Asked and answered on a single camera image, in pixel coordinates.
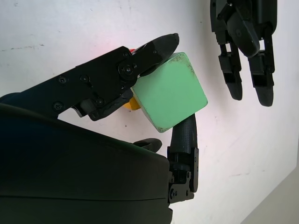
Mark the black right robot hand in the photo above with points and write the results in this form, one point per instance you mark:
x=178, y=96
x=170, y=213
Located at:
x=70, y=168

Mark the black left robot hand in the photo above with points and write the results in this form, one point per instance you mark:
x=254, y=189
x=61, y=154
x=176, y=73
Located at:
x=245, y=35

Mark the yellow wooden block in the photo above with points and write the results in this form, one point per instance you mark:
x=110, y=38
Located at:
x=133, y=105

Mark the green wooden block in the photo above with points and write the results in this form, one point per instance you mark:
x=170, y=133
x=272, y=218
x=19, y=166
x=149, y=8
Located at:
x=169, y=93

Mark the red wooden block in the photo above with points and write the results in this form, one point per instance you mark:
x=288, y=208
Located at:
x=132, y=50

